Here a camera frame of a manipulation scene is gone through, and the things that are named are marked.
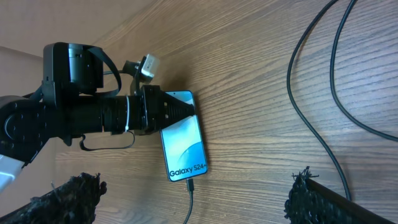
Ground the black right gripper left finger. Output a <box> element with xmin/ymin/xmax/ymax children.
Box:
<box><xmin>1</xmin><ymin>172</ymin><xmax>107</xmax><ymax>224</ymax></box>

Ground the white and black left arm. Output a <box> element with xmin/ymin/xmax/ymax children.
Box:
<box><xmin>1</xmin><ymin>42</ymin><xmax>195</xmax><ymax>189</ymax></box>

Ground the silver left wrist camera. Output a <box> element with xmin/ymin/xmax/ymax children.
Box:
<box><xmin>122</xmin><ymin>54</ymin><xmax>160</xmax><ymax>84</ymax></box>

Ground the Samsung Galaxy smartphone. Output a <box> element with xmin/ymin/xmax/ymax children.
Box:
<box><xmin>159</xmin><ymin>90</ymin><xmax>208</xmax><ymax>183</ymax></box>

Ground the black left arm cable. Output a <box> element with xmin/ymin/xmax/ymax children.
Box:
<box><xmin>79</xmin><ymin>46</ymin><xmax>137</xmax><ymax>152</ymax></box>

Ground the black charging cable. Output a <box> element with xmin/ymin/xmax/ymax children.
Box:
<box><xmin>182</xmin><ymin>0</ymin><xmax>398</xmax><ymax>224</ymax></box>

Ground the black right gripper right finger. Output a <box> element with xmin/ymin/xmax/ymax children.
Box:
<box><xmin>284</xmin><ymin>167</ymin><xmax>394</xmax><ymax>224</ymax></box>

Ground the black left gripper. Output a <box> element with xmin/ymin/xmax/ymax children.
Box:
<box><xmin>138</xmin><ymin>85</ymin><xmax>195</xmax><ymax>136</ymax></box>

